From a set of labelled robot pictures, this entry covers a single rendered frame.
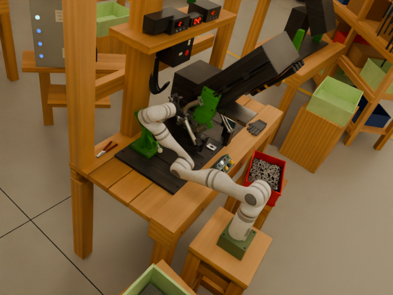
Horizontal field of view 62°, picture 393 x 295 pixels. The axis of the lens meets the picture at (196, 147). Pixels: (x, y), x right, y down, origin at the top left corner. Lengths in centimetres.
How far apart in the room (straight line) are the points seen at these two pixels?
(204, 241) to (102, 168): 67
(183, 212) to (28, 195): 158
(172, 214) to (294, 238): 161
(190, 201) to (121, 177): 39
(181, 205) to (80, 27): 93
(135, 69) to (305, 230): 209
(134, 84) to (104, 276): 132
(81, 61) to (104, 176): 63
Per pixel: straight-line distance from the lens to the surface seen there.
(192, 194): 176
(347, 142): 449
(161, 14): 171
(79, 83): 151
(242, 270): 163
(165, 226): 160
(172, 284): 140
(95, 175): 181
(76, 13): 139
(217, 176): 147
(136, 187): 176
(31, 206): 285
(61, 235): 266
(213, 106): 190
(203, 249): 163
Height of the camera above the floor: 218
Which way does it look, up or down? 39 degrees down
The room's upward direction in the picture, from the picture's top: 15 degrees clockwise
